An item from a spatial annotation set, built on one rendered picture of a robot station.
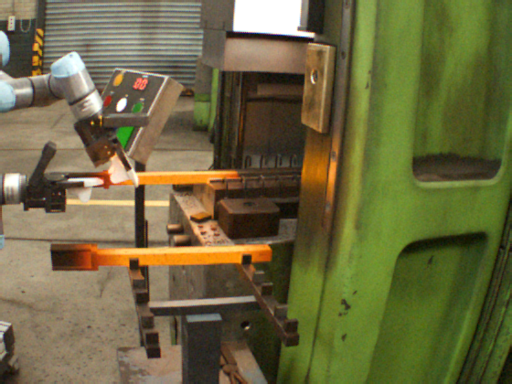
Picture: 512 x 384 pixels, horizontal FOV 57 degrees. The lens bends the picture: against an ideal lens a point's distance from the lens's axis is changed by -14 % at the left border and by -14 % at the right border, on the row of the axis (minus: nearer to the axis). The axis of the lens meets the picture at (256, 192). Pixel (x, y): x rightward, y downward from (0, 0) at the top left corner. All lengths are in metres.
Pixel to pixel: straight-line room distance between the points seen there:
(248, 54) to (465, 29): 0.50
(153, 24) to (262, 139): 7.77
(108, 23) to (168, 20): 1.07
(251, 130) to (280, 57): 0.36
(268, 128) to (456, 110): 0.66
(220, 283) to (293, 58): 0.54
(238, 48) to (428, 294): 0.71
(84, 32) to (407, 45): 8.57
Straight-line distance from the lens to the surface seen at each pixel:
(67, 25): 9.40
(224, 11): 1.24
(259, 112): 1.55
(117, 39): 9.29
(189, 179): 1.32
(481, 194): 1.15
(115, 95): 1.88
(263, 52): 1.24
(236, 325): 1.28
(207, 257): 1.00
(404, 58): 0.94
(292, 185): 1.35
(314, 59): 1.06
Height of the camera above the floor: 1.39
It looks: 18 degrees down
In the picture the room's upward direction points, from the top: 5 degrees clockwise
